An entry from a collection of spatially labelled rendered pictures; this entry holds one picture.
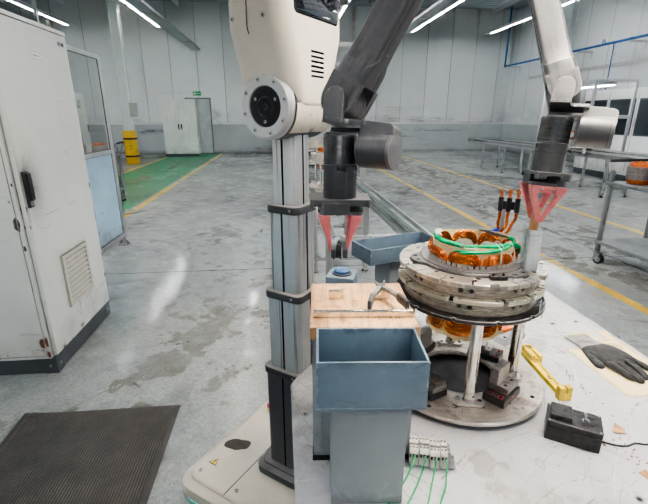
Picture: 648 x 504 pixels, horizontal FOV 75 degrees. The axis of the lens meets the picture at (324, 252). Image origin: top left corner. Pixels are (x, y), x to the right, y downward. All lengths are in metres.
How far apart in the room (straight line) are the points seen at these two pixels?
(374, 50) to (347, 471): 0.67
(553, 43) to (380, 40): 0.45
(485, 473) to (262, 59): 0.98
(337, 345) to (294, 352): 0.56
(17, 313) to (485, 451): 2.46
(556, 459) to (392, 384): 0.44
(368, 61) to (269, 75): 0.43
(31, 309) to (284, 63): 2.13
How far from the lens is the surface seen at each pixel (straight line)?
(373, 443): 0.75
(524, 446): 1.01
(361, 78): 0.69
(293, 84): 1.07
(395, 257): 1.19
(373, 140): 0.67
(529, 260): 0.98
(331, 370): 0.64
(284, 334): 1.29
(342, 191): 0.70
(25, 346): 2.93
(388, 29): 0.70
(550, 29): 1.07
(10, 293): 2.81
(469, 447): 0.97
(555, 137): 0.94
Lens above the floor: 1.41
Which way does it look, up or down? 18 degrees down
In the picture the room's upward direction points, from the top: straight up
